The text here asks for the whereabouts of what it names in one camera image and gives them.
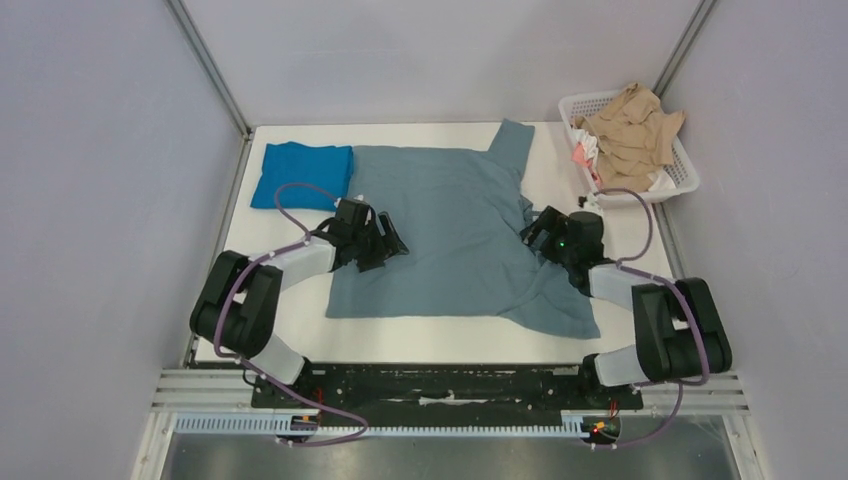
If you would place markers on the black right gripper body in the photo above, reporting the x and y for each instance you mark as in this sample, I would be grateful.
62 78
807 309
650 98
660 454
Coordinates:
545 235

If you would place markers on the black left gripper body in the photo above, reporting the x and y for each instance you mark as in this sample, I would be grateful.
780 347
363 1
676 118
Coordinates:
369 240

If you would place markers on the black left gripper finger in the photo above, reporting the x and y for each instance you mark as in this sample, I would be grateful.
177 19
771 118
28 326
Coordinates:
392 243
370 261

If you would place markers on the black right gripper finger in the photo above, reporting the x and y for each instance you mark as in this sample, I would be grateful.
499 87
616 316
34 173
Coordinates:
534 236
551 220

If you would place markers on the grey-blue t-shirt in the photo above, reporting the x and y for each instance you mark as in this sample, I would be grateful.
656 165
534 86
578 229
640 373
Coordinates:
460 212

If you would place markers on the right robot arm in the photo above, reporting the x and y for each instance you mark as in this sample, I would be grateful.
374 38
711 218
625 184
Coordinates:
678 332

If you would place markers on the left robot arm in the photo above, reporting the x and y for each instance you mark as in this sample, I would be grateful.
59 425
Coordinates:
237 308

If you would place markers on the folded bright blue t-shirt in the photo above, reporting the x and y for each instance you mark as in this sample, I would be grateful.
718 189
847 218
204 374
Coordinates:
297 176

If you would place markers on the pink and white garment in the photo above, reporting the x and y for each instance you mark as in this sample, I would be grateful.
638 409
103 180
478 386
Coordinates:
586 154

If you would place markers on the beige t-shirt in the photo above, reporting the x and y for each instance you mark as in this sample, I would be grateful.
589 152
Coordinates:
634 136

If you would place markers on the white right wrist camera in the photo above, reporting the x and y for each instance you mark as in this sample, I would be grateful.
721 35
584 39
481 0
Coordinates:
589 203

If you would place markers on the white slotted cable duct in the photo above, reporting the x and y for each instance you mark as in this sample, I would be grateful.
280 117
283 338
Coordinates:
297 427

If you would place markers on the aluminium frame rail right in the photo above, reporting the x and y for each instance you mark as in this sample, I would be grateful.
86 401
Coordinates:
683 46

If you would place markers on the aluminium frame rail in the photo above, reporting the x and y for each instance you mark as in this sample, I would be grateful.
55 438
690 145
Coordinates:
683 46
201 51

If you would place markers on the aluminium frame rail left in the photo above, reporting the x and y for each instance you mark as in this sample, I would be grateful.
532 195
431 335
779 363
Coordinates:
201 51

